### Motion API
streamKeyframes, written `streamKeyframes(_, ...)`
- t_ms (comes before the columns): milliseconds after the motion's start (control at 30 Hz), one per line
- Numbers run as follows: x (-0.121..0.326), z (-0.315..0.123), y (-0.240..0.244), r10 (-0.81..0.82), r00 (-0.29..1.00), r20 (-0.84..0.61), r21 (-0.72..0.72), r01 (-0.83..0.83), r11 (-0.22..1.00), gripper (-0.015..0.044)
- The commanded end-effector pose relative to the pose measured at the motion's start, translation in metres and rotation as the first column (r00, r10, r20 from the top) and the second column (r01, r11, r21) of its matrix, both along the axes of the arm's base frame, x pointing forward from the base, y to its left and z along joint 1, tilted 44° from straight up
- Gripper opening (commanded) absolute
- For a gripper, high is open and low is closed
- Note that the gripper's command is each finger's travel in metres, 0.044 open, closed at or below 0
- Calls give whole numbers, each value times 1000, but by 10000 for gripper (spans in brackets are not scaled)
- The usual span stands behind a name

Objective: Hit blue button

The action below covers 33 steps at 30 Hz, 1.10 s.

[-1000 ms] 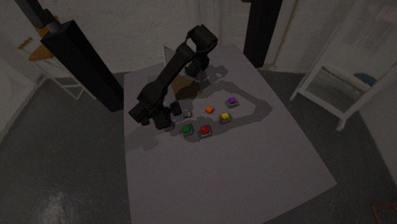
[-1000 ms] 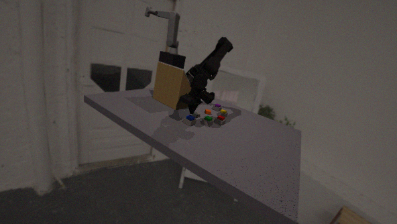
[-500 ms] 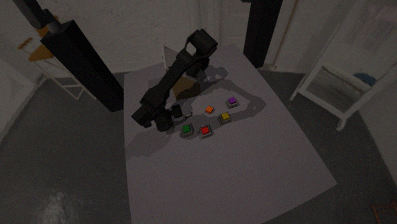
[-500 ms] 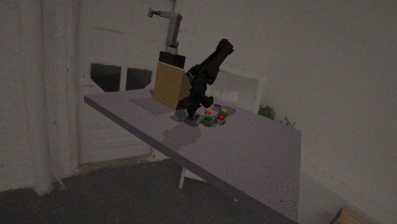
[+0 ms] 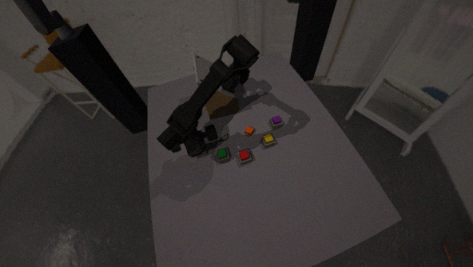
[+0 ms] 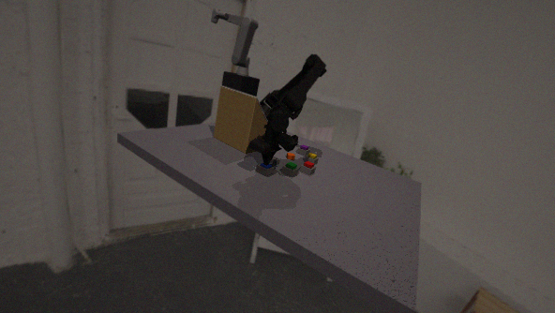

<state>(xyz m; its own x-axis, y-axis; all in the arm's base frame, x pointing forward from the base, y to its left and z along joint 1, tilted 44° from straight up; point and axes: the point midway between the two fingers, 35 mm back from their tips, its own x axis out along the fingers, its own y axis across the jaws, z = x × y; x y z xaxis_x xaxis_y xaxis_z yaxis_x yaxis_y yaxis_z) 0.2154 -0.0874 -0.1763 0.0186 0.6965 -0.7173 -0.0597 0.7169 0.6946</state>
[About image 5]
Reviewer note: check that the yellow button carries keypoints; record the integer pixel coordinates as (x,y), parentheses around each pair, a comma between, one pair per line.
(268,140)

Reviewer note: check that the purple button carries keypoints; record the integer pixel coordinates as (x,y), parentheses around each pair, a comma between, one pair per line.
(276,122)

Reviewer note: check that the green button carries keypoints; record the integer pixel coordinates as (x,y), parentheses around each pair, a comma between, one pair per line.
(222,155)

